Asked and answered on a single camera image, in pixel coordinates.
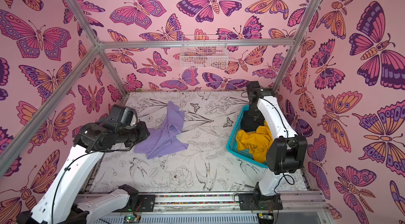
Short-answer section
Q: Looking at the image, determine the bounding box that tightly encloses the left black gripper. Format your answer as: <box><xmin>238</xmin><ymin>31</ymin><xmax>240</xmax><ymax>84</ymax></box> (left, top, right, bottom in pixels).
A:
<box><xmin>119</xmin><ymin>121</ymin><xmax>153</xmax><ymax>147</ymax></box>

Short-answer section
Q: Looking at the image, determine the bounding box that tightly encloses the lavender purple t-shirt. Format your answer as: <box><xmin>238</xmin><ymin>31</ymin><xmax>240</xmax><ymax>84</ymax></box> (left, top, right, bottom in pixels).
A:
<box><xmin>134</xmin><ymin>102</ymin><xmax>188</xmax><ymax>159</ymax></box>

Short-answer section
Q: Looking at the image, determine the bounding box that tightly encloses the teal plastic laundry basket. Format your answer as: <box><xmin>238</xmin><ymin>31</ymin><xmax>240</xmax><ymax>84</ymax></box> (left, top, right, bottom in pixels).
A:
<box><xmin>226</xmin><ymin>105</ymin><xmax>267</xmax><ymax>169</ymax></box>

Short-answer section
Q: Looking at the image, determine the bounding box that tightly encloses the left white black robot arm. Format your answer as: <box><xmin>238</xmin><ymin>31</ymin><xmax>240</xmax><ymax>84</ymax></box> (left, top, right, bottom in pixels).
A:
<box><xmin>16</xmin><ymin>104</ymin><xmax>150</xmax><ymax>224</ymax></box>

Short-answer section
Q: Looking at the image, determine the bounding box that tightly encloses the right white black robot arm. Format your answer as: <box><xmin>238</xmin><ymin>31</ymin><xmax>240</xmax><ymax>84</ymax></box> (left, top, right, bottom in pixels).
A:
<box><xmin>247</xmin><ymin>81</ymin><xmax>308</xmax><ymax>199</ymax></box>

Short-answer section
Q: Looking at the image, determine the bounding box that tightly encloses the black t-shirt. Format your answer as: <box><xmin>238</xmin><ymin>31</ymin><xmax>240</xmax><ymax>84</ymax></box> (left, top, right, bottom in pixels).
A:
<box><xmin>240</xmin><ymin>117</ymin><xmax>265</xmax><ymax>132</ymax></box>

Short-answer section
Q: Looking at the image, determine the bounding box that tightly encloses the mustard yellow t-shirt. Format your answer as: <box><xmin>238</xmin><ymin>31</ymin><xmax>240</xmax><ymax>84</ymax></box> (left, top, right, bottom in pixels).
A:
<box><xmin>236</xmin><ymin>122</ymin><xmax>274</xmax><ymax>163</ymax></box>

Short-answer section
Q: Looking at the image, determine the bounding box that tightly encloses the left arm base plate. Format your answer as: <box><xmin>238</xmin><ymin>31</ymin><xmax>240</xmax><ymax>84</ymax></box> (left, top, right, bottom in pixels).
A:
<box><xmin>121</xmin><ymin>194</ymin><xmax>156</xmax><ymax>213</ymax></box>

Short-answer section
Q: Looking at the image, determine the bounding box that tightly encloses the aluminium frame horizontal bar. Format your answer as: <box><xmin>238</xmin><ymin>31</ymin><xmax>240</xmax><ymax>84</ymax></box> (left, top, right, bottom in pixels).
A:
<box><xmin>99</xmin><ymin>39</ymin><xmax>295</xmax><ymax>49</ymax></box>

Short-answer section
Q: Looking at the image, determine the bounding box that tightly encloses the white wire wall basket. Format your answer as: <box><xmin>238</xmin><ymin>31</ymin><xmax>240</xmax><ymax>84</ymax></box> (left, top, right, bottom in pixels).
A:
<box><xmin>178</xmin><ymin>35</ymin><xmax>229</xmax><ymax>70</ymax></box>

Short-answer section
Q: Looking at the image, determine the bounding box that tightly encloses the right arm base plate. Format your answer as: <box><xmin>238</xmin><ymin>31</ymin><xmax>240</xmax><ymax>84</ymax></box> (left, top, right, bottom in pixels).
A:
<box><xmin>234</xmin><ymin>193</ymin><xmax>283</xmax><ymax>211</ymax></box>

